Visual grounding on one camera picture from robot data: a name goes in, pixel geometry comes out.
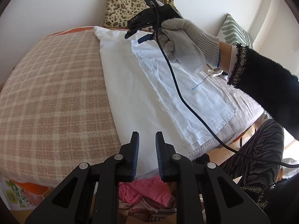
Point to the white t-shirt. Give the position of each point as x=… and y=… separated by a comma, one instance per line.
x=145, y=96

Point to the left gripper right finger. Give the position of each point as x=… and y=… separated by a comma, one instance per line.
x=167, y=170

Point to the black sleeved left forearm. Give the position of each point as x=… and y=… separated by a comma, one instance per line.
x=279, y=201

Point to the pink cloth pile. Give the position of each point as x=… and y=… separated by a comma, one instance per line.
x=152, y=188

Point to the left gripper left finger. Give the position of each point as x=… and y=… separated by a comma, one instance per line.
x=129, y=162

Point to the pink plaid blanket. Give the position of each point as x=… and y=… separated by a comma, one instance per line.
x=56, y=104

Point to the striped grey trousers leg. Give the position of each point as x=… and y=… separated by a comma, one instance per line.
x=266, y=143

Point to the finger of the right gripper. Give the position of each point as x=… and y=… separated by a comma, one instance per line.
x=145, y=38
x=131, y=32

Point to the green leaf pattern cushion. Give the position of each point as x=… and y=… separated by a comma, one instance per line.
x=232, y=33

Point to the black sleeved right forearm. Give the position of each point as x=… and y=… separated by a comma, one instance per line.
x=266, y=81

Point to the grey gloved right hand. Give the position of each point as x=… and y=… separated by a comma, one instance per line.
x=188, y=45

